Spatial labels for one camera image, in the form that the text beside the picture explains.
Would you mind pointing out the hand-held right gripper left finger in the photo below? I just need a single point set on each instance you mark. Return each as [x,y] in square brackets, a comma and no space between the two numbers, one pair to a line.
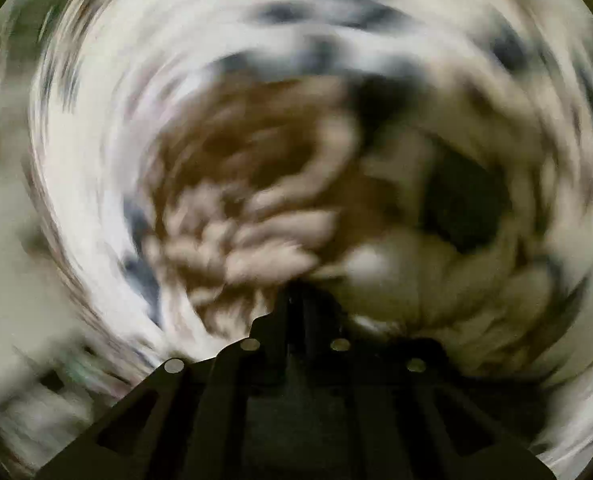
[271,340]

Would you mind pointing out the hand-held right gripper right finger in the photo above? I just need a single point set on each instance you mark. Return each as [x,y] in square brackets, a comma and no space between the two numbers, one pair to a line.
[321,335]

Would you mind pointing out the floral printed blanket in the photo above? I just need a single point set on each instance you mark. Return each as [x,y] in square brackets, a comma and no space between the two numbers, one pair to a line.
[236,170]

